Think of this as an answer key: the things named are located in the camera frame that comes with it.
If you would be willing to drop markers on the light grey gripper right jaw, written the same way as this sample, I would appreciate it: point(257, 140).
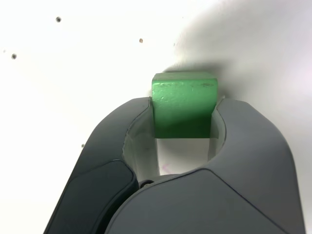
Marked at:
point(219, 200)

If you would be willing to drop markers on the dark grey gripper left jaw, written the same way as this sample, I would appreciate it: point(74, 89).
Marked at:
point(102, 151)

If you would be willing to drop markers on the green cube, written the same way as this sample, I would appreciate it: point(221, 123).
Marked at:
point(182, 109)

